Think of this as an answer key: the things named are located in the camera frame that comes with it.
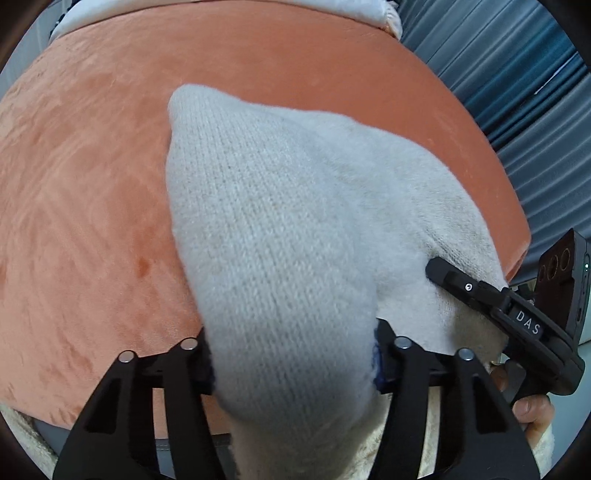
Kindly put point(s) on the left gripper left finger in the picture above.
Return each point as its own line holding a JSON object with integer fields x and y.
{"x": 114, "y": 435}

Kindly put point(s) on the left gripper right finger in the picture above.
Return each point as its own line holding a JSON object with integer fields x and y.
{"x": 479, "y": 437}

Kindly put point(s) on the cream knit heart sweater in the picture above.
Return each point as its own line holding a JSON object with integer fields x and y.
{"x": 298, "y": 231}

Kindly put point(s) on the person's right hand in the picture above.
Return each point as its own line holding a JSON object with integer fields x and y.
{"x": 535, "y": 413}

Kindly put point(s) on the cream fluffy sleeve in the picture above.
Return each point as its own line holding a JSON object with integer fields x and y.
{"x": 542, "y": 446}

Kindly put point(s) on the orange plush bed blanket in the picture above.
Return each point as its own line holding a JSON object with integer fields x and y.
{"x": 88, "y": 267}

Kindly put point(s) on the blue grey striped curtain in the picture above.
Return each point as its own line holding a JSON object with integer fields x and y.
{"x": 523, "y": 80}

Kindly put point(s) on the black camera box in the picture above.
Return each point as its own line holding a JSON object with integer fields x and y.
{"x": 563, "y": 283}

